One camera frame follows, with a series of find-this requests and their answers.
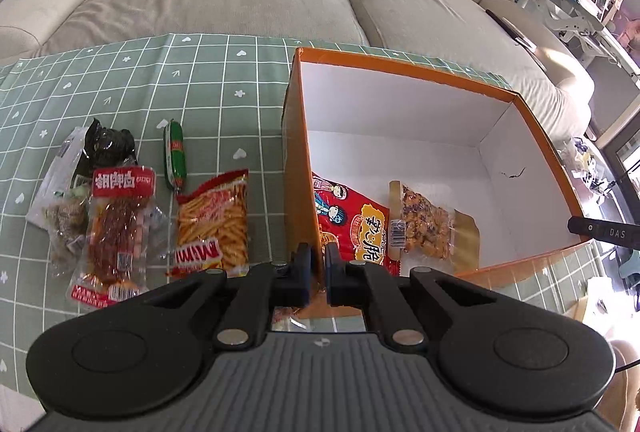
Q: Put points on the green sausage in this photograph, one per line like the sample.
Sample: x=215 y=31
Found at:
x=175 y=152

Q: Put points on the green checked tablecloth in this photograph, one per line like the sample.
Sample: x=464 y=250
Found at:
x=150 y=77

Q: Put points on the clear packet of coated nuts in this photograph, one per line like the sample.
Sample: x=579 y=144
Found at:
x=425 y=222

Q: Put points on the black snack packet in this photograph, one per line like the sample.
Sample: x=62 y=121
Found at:
x=107 y=145

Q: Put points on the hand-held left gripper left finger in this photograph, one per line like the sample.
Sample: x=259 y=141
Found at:
x=302 y=277

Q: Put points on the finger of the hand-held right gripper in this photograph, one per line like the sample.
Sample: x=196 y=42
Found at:
x=600 y=229

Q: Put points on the plastic bag clutter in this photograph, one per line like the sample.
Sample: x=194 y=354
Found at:
x=585 y=162

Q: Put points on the yellow red fries snack packet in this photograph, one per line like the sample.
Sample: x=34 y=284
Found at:
x=215 y=222

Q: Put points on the clear packet of brown bits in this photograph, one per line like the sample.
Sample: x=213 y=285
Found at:
x=65 y=222

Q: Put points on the white barcode snack packet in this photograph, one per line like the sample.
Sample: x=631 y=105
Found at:
x=55 y=182

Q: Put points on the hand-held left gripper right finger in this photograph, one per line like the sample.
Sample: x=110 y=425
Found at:
x=334 y=277

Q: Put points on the red cartoon snack packet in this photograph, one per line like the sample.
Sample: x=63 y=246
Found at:
x=340 y=212

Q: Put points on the beige sofa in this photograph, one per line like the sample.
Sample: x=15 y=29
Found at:
x=225 y=2

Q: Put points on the black remote control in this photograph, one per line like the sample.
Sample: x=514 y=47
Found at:
x=515 y=32

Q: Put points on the red dried meat packet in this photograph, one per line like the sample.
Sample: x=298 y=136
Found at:
x=115 y=232

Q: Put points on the orange cardboard box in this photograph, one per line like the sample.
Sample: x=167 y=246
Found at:
x=400 y=112

